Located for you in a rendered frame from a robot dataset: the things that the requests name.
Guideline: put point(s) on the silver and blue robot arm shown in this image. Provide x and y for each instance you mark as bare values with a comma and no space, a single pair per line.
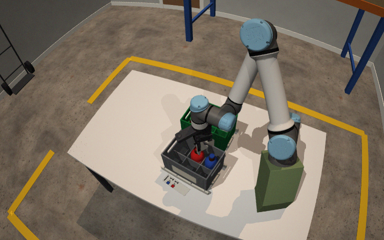
260,38

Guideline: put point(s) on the white paper pick list strip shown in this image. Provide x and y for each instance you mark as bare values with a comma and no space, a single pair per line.
176,185

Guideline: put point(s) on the red bottle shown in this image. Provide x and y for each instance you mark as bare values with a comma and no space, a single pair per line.
197,158

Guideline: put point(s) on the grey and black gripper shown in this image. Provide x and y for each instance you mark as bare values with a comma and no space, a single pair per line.
202,136

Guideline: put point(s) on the green divided crate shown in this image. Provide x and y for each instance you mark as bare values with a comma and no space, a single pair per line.
220,138

